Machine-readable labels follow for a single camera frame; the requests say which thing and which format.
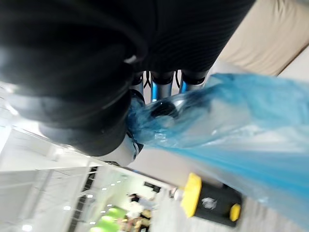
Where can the black yellow-lidded trash can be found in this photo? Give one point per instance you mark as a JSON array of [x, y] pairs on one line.
[[212, 200]]

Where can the blue plastic trash bag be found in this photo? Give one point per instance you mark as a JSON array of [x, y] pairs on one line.
[[241, 120]]

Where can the person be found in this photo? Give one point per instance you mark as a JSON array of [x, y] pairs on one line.
[[138, 203]]

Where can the beige sofa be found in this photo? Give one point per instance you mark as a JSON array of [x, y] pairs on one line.
[[265, 36]]

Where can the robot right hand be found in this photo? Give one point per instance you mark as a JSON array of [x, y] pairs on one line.
[[101, 60]]

